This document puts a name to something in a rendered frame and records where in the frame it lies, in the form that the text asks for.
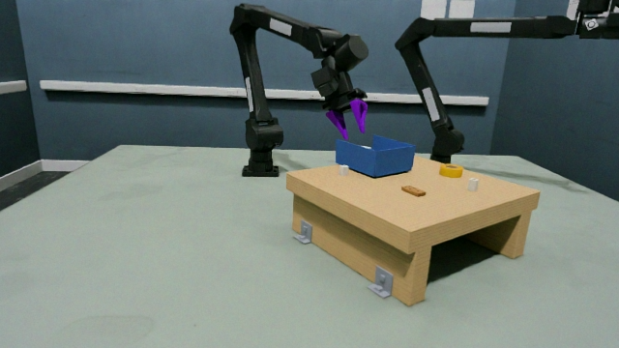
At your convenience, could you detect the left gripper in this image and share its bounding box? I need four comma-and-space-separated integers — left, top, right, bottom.
601, 16, 619, 40

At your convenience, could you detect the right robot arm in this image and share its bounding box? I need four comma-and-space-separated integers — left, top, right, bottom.
229, 3, 368, 177

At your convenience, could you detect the blue open-top tray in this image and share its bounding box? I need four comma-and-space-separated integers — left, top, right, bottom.
336, 135, 416, 178

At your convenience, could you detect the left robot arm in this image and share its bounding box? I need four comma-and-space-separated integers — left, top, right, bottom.
395, 0, 619, 164

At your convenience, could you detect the yellow tape roll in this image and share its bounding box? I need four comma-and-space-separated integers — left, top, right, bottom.
439, 164, 463, 178

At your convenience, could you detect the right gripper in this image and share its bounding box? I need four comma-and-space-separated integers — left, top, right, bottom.
320, 88, 368, 140

